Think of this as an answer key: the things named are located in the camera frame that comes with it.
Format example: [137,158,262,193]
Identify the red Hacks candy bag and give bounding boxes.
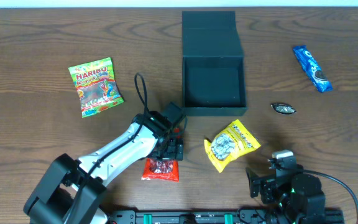
[141,158,179,182]

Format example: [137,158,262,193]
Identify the yellow Hacks candy bag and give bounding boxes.
[204,119,261,173]

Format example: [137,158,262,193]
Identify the green Haribo gummy bag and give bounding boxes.
[68,57,124,118]

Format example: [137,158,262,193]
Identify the blue Oreo cookie pack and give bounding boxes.
[293,45,333,93]

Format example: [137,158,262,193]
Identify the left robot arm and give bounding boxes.
[23,110,186,223]

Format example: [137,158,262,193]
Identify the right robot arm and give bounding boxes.
[246,168,326,224]

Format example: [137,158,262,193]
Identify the small black candy wrapper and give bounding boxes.
[271,103,296,115]

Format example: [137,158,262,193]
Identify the dark green open box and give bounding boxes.
[182,11,247,116]

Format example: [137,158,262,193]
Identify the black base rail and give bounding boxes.
[107,208,345,224]

